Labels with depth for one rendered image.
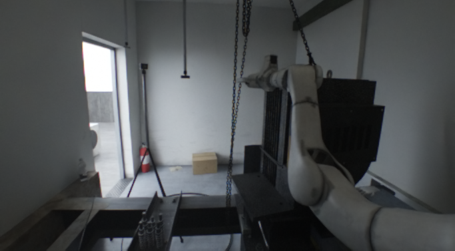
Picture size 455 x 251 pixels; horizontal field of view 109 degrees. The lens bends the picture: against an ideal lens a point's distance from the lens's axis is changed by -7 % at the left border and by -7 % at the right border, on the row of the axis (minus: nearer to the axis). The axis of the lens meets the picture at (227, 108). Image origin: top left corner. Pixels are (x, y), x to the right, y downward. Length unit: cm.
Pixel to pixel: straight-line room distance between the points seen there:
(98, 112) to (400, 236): 806
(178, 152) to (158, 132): 50
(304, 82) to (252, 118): 289
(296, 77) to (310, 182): 26
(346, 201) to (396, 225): 7
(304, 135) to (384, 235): 22
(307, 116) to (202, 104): 286
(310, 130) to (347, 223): 19
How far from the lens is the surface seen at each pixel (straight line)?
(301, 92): 48
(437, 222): 29
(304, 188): 38
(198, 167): 317
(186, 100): 324
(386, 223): 31
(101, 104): 798
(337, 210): 35
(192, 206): 151
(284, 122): 108
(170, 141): 346
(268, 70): 70
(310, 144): 42
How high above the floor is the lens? 159
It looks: 9 degrees down
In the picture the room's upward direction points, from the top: 1 degrees clockwise
